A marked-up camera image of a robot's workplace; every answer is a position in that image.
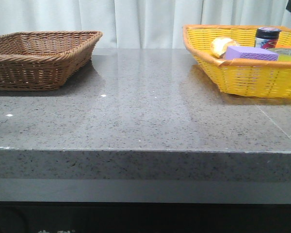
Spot black lidded jar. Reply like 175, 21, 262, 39
254, 27, 281, 49

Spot brown wicker basket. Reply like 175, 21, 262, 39
0, 31, 103, 91

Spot purple foam block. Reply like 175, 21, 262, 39
224, 46, 278, 61

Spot yellow packing tape roll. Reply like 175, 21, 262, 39
268, 48, 291, 62

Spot orange carrot toy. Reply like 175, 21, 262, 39
275, 44, 291, 49

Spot beige bread roll toy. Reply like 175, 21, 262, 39
210, 36, 240, 58

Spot white curtain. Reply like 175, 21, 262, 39
0, 0, 291, 49

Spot yellow woven basket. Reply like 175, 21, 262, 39
183, 24, 291, 99

